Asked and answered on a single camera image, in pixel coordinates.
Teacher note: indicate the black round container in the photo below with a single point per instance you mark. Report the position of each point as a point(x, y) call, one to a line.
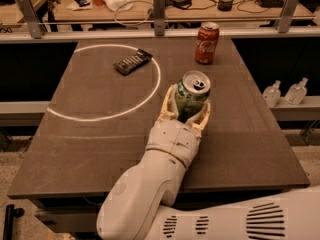
point(225, 5)

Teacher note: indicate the middle metal bracket post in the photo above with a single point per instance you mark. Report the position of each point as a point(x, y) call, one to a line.
point(159, 17)

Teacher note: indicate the right metal bracket post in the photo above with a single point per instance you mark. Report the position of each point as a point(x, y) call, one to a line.
point(282, 25)

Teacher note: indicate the white crumpled cloth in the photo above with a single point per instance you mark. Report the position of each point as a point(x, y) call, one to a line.
point(115, 5)

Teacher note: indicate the red Coca-Cola can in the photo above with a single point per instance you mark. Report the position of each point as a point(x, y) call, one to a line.
point(206, 43)

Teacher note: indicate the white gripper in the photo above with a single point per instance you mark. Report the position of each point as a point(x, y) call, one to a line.
point(174, 140)

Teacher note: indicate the black power adapter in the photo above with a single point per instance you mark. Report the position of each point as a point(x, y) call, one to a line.
point(182, 3)

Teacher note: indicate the green soda can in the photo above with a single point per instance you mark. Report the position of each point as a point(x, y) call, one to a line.
point(193, 90)

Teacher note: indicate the black clamp handle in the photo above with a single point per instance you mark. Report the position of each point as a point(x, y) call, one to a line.
point(10, 214)

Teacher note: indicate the left metal bracket post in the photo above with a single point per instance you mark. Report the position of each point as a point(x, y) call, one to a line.
point(31, 19)

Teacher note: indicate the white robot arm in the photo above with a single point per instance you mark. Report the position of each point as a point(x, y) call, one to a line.
point(140, 204)

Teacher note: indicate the black snack bar wrapper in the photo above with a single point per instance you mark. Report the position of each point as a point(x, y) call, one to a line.
point(133, 62)

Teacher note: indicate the metal bracket post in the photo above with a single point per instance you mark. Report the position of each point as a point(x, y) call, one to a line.
point(282, 25)
point(159, 17)
point(31, 19)

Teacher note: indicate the clear sanitizer bottle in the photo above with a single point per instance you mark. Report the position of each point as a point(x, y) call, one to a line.
point(297, 92)
point(272, 94)

